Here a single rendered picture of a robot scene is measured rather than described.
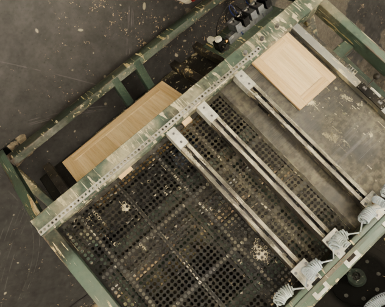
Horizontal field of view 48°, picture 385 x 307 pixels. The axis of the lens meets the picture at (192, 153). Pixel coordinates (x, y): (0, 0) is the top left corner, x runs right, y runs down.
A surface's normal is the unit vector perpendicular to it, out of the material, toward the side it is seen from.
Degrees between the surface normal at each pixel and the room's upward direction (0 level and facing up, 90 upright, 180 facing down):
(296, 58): 57
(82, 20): 0
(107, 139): 90
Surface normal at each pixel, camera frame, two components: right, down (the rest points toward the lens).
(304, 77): 0.00, -0.25
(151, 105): -0.36, -0.60
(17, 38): 0.57, 0.47
